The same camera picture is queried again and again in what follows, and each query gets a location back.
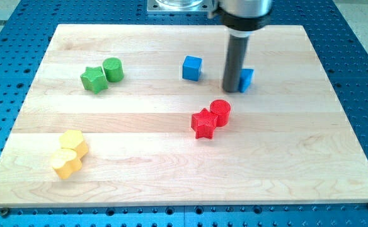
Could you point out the blue perforated table plate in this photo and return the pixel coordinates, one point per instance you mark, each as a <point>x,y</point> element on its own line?
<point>28,29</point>

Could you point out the red cylinder block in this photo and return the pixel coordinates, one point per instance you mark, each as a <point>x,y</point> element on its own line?
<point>222,109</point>

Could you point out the blue triangle block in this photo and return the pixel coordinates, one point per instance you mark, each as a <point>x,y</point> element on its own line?
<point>246,76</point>

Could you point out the yellow heart block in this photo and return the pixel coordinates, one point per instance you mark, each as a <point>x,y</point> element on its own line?
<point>65,162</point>

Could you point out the blue cube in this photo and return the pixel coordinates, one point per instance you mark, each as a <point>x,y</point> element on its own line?
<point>191,68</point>

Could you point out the yellow hexagon block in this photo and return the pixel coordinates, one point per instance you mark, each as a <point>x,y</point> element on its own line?
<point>74,140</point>

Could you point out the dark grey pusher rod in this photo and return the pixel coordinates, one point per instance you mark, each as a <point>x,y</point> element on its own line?
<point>236,50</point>

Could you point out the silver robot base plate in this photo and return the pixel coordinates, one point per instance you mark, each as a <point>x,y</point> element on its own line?
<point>164,6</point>

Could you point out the green star block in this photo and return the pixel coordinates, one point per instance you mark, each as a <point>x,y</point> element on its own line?
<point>94,79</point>

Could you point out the light wooden board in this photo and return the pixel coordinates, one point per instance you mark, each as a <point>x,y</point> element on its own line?
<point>288,140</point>

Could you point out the green cylinder block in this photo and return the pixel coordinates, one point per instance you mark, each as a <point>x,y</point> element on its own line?
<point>113,69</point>

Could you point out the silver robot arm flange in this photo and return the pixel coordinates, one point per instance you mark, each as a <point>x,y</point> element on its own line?
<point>242,17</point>

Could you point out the red star block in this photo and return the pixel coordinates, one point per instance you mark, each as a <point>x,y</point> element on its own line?
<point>204,124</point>

